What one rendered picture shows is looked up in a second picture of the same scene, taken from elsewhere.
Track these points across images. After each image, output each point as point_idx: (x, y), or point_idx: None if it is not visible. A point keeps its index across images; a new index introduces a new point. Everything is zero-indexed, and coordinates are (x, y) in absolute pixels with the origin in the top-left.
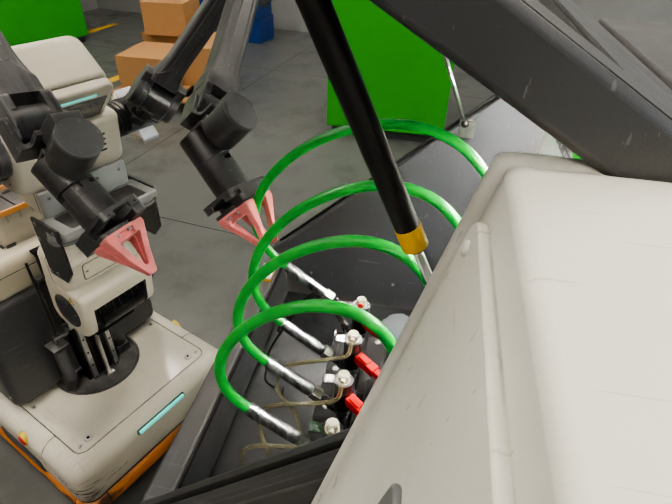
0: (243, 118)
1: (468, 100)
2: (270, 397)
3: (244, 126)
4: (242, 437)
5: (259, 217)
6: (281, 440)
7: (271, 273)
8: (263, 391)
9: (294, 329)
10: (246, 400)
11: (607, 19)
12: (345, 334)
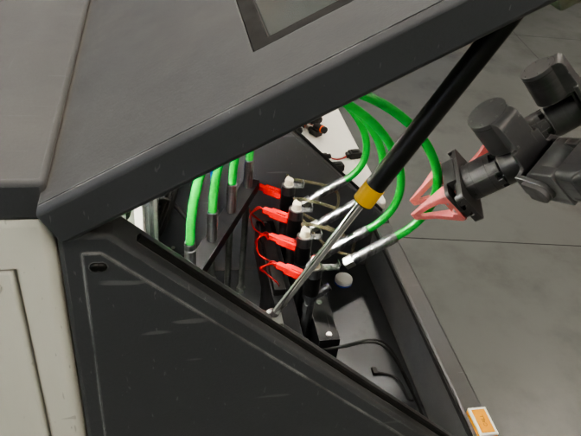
0: (478, 113)
1: None
2: (379, 363)
3: (470, 114)
4: (376, 326)
5: (427, 182)
6: (344, 332)
7: (473, 416)
8: (389, 367)
9: (355, 230)
10: (347, 176)
11: (33, 170)
12: (328, 337)
